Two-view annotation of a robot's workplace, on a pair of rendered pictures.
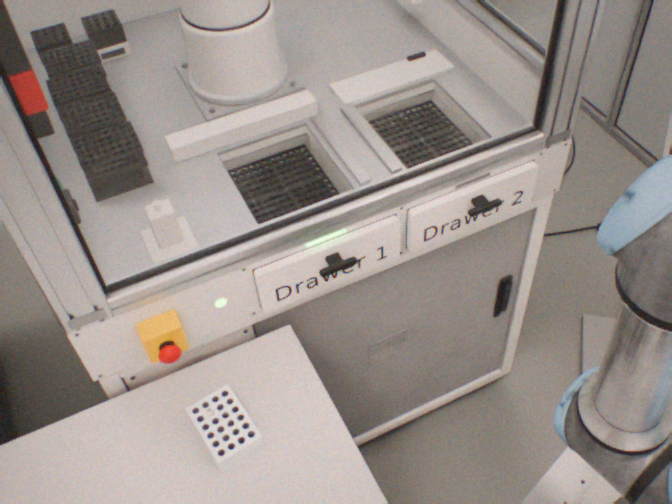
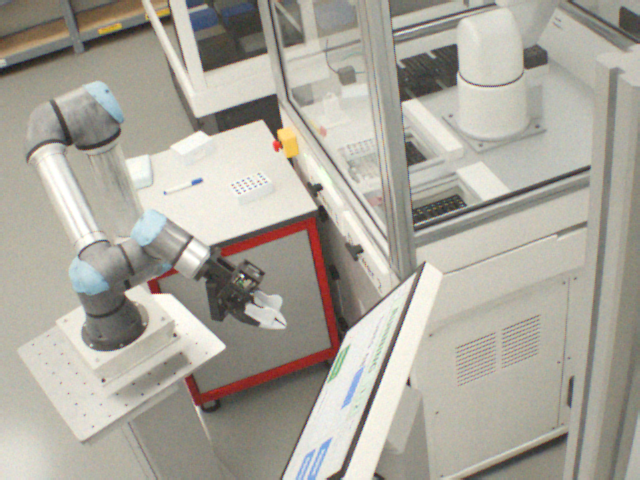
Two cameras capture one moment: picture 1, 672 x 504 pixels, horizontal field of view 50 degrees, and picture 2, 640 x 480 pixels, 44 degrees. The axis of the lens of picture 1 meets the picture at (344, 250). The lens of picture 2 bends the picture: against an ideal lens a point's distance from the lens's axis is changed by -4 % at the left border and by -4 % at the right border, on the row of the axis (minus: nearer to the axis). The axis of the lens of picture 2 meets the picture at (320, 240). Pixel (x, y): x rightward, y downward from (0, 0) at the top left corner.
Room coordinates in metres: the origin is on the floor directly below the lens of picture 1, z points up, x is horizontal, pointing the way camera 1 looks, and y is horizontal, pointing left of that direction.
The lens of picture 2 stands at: (1.20, -1.89, 2.26)
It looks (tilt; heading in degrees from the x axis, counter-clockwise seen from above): 39 degrees down; 101
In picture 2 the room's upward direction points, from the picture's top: 11 degrees counter-clockwise
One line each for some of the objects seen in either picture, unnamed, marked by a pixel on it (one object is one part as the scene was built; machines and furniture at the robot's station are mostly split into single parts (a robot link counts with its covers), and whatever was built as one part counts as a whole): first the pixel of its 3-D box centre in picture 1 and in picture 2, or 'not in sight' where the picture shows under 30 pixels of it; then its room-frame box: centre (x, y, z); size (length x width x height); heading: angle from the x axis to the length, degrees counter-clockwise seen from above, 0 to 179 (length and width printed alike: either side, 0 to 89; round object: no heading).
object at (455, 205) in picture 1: (472, 206); (366, 256); (1.00, -0.26, 0.87); 0.29 x 0.02 x 0.11; 113
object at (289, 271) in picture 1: (330, 263); (326, 194); (0.87, 0.03, 0.87); 0.29 x 0.02 x 0.11; 113
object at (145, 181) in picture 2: not in sight; (137, 172); (0.17, 0.38, 0.78); 0.15 x 0.10 x 0.04; 105
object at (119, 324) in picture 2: not in sight; (109, 312); (0.33, -0.43, 0.88); 0.15 x 0.15 x 0.10
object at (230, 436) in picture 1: (224, 427); (250, 188); (0.60, 0.23, 0.78); 0.12 x 0.08 x 0.04; 31
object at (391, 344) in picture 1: (282, 251); (485, 270); (1.33, 0.17, 0.40); 1.03 x 0.95 x 0.80; 113
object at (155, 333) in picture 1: (163, 337); (287, 142); (0.73, 0.32, 0.88); 0.07 x 0.05 x 0.07; 113
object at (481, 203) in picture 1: (481, 203); (355, 250); (0.97, -0.27, 0.91); 0.07 x 0.04 x 0.01; 113
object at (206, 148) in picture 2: not in sight; (193, 148); (0.35, 0.49, 0.79); 0.13 x 0.09 x 0.05; 43
